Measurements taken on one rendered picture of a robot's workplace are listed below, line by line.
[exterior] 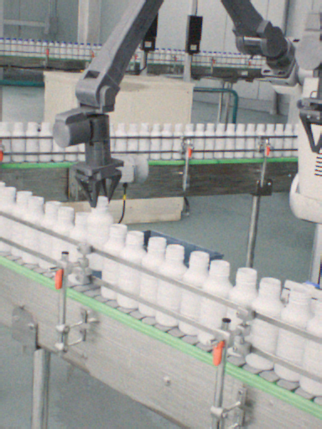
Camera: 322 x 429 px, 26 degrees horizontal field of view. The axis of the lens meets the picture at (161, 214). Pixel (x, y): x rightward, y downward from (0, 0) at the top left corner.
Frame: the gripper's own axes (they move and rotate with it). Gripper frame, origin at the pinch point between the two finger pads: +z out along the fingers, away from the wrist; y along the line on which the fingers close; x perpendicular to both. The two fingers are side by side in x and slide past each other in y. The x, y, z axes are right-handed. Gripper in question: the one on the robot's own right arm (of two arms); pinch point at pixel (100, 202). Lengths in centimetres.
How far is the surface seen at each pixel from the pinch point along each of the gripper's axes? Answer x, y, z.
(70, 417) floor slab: -88, -54, 129
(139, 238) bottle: 13.5, 0.9, 4.8
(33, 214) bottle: -22.3, 2.6, 7.8
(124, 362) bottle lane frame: 16.3, 8.8, 30.4
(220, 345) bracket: 46.4, 13.3, 12.4
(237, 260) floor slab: -179, -283, 158
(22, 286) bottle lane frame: -21.2, 8.1, 24.8
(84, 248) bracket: 1.6, 6.4, 8.8
